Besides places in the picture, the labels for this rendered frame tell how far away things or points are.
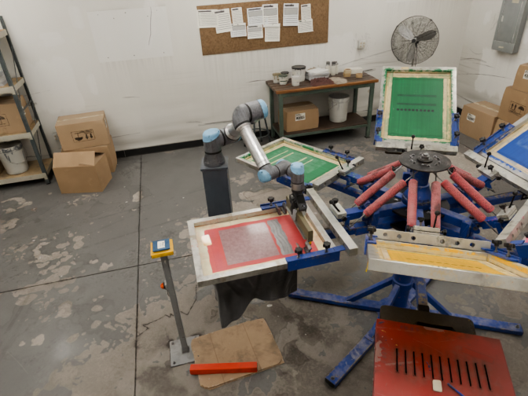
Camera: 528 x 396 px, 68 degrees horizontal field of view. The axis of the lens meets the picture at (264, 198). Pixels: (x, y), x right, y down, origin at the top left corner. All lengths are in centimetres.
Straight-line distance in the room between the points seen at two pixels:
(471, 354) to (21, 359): 294
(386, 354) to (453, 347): 26
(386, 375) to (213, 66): 490
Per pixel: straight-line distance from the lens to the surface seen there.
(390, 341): 168
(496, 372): 171
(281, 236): 236
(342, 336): 309
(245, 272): 209
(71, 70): 585
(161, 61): 574
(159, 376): 300
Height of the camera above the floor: 238
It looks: 31 degrees down
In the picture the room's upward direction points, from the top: 3 degrees counter-clockwise
